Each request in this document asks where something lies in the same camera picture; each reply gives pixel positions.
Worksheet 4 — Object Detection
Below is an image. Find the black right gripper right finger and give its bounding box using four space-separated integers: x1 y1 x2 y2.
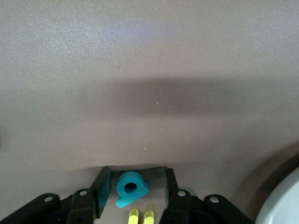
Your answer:
161 168 255 224

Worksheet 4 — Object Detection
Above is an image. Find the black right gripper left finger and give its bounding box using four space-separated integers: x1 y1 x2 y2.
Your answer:
0 166 112 224

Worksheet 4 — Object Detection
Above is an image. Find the teal foam letter g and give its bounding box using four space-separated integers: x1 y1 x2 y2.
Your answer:
115 171 150 209

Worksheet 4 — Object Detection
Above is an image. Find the yellow foam letter u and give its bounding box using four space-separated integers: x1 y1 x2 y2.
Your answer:
128 209 156 224

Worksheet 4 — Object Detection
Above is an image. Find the beige round plate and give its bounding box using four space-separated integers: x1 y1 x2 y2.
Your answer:
253 149 299 224

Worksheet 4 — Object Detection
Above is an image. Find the brown table cover sheet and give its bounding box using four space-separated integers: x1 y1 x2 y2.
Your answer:
0 0 299 224

